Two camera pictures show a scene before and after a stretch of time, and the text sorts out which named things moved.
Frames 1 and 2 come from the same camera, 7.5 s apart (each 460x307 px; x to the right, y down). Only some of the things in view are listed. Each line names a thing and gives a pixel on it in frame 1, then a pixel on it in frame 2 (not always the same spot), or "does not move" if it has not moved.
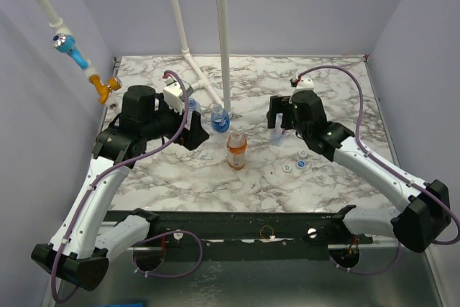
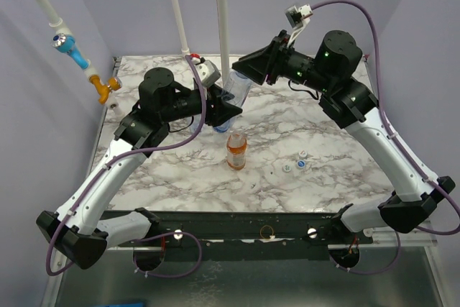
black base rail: [180, 235] does not move
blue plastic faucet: [65, 44] does not move
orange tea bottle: [236, 147] does not move
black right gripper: [284, 110] → [274, 59]
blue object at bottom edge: [129, 305] does not move
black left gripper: [192, 137] → [217, 110]
